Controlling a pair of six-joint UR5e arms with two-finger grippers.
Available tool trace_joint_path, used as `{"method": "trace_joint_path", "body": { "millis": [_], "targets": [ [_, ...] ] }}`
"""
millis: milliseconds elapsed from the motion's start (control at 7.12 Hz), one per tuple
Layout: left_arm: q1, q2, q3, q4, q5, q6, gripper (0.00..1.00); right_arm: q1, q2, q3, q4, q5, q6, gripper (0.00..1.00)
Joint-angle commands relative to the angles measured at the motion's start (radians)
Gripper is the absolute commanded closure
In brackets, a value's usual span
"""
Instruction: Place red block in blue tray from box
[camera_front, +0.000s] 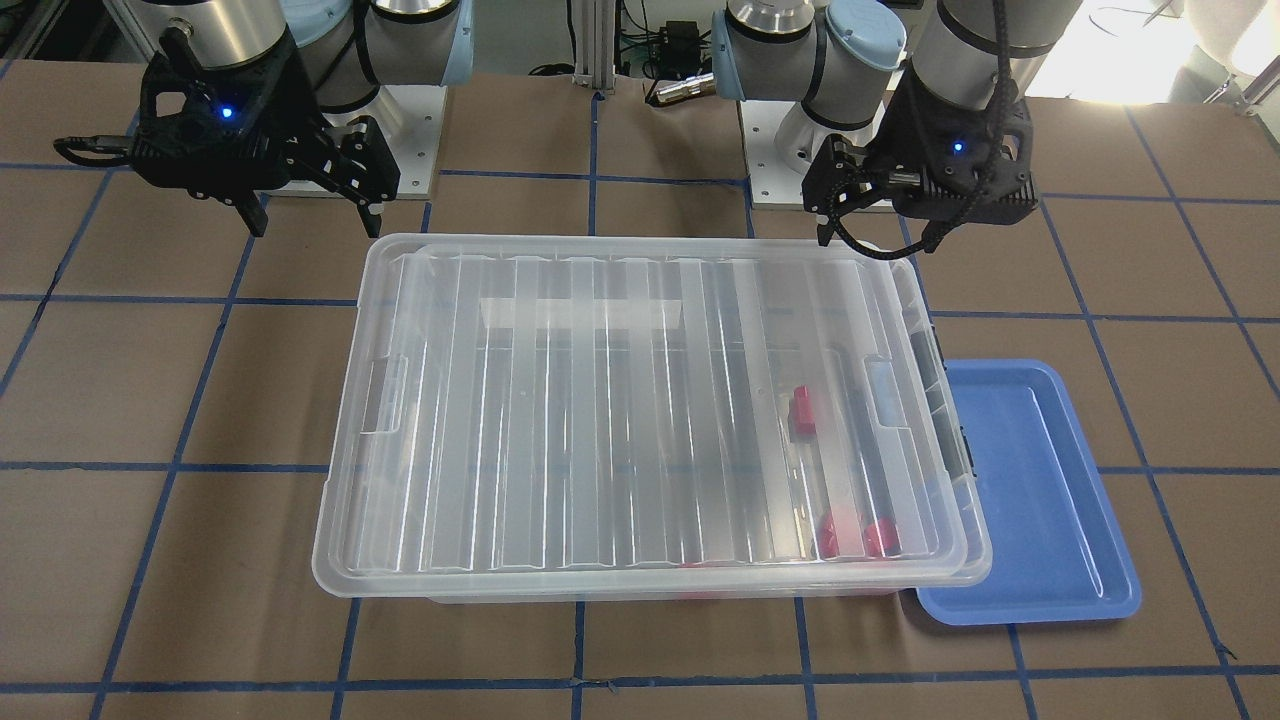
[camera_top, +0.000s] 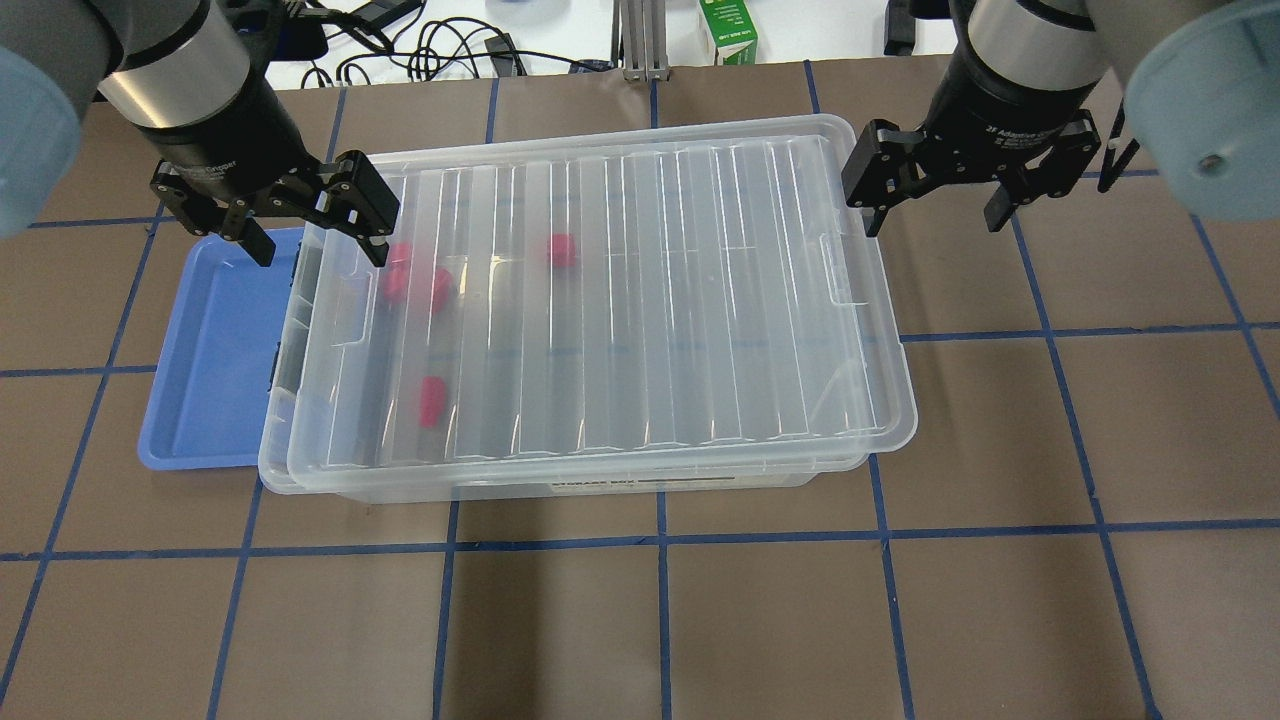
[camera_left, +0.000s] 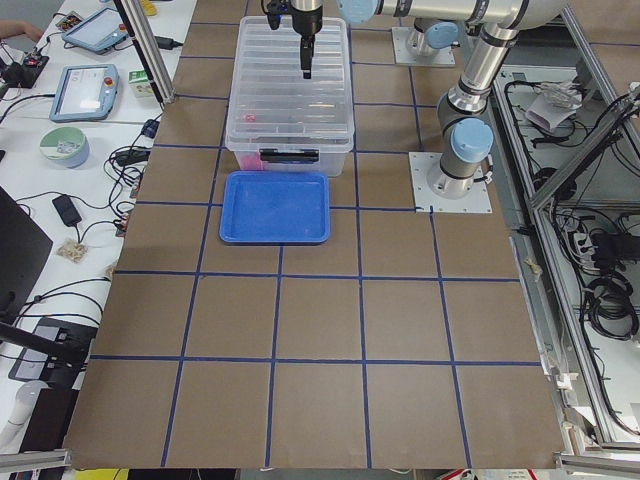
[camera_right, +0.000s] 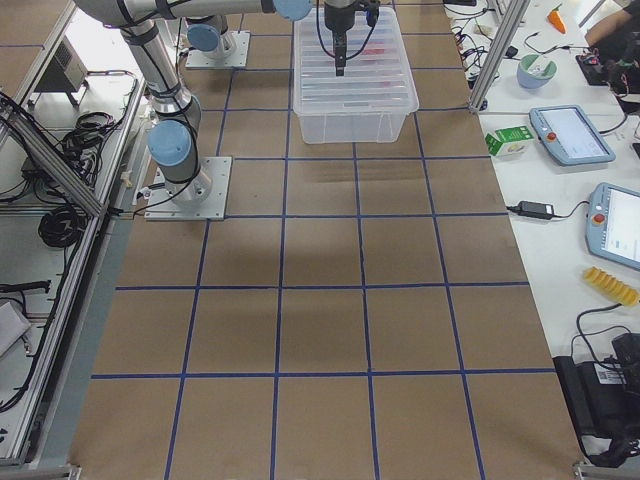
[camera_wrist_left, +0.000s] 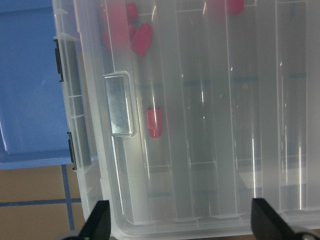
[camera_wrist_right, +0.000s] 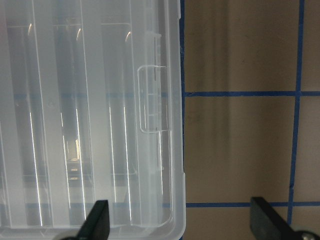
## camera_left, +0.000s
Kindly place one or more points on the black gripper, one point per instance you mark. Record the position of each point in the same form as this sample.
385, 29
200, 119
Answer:
306, 21

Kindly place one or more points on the clear plastic box lid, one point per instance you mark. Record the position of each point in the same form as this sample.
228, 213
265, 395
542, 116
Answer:
290, 80

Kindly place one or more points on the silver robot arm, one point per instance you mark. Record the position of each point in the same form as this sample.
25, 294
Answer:
467, 139
429, 36

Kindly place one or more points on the clear plastic storage box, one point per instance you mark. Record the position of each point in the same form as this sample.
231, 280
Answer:
290, 95

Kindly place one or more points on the red block in pile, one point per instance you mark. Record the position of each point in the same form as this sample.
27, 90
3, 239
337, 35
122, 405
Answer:
252, 162

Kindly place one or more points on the blue plastic tray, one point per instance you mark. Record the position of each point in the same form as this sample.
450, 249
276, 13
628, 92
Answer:
268, 207

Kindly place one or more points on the green white small box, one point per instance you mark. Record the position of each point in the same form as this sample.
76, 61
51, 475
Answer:
140, 84

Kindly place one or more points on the teach pendant far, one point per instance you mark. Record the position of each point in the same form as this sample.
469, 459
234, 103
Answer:
98, 33

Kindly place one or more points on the teach pendant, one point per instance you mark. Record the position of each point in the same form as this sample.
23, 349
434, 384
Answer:
98, 33
85, 93

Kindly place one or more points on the teach pendant near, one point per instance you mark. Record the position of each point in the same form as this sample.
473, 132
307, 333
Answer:
85, 93

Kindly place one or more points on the green round bowl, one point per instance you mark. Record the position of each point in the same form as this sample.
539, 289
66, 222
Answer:
65, 147

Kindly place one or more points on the black power adapter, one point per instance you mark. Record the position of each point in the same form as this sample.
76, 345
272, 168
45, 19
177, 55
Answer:
66, 210

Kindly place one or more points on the black monitor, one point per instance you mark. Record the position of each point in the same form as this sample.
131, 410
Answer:
24, 251

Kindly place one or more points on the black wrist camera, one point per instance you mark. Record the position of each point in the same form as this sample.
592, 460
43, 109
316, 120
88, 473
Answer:
274, 10

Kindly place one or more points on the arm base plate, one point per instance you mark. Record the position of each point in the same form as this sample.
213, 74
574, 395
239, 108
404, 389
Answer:
444, 58
435, 192

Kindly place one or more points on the aluminium frame post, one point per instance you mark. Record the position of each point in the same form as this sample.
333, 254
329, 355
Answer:
139, 30

